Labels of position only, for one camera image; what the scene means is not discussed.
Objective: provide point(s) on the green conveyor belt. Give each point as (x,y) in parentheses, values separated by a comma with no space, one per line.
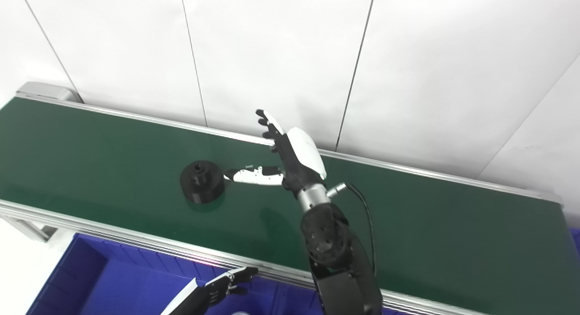
(113,161)

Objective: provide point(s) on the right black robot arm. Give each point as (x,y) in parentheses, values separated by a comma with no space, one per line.
(335,251)

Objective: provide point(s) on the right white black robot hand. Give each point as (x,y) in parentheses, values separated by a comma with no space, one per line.
(301,156)

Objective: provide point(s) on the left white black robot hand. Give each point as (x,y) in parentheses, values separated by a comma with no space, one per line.
(199,299)

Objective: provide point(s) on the black round flanged part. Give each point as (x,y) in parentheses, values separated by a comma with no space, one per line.
(201,183)

